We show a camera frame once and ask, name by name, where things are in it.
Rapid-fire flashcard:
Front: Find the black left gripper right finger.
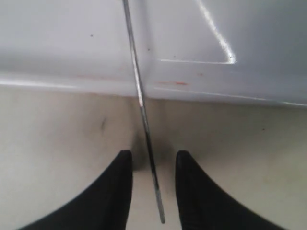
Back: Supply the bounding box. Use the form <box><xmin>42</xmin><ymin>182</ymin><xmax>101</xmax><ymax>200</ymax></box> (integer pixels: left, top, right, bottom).
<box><xmin>175</xmin><ymin>150</ymin><xmax>281</xmax><ymax>230</ymax></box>

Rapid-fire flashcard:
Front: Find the white rectangular plastic tray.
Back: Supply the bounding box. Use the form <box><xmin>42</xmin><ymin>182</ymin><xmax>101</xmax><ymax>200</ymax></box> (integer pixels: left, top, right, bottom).
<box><xmin>0</xmin><ymin>0</ymin><xmax>307</xmax><ymax>107</ymax></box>

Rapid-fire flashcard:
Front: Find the thin metal skewer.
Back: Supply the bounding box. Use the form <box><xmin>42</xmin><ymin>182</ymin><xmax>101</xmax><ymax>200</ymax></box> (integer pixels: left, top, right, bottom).
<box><xmin>122</xmin><ymin>0</ymin><xmax>165</xmax><ymax>224</ymax></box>

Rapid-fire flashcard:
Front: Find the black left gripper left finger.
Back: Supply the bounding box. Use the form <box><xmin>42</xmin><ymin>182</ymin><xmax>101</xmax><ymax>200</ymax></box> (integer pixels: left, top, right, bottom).
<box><xmin>23</xmin><ymin>150</ymin><xmax>133</xmax><ymax>230</ymax></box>

